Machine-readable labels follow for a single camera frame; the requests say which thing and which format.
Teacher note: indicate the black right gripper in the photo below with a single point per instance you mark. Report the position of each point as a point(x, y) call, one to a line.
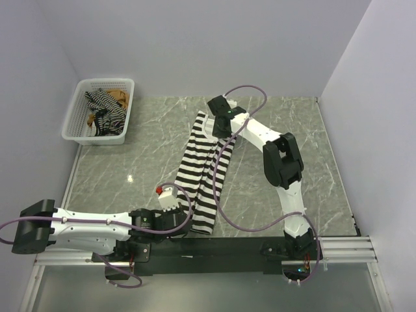
point(217, 133)

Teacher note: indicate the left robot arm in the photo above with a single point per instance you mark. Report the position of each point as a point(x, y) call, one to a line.
point(43, 226)

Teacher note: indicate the mustard garment in basket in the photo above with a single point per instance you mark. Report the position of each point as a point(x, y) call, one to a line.
point(118, 97)

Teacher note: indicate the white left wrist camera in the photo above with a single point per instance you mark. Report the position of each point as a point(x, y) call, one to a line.
point(167, 197)

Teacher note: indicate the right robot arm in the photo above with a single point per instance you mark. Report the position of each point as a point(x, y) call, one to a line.
point(282, 165)

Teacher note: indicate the black white striped tank top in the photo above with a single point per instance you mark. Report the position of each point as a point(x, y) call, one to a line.
point(195, 174)

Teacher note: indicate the black base beam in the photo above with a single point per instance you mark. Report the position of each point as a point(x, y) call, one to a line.
point(211, 255)

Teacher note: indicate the striped tank tops in basket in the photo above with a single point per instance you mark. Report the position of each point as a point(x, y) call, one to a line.
point(104, 113)

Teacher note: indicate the white plastic basket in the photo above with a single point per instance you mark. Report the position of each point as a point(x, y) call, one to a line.
point(99, 112)

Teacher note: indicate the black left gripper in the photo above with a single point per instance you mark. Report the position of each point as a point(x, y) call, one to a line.
point(179, 210)

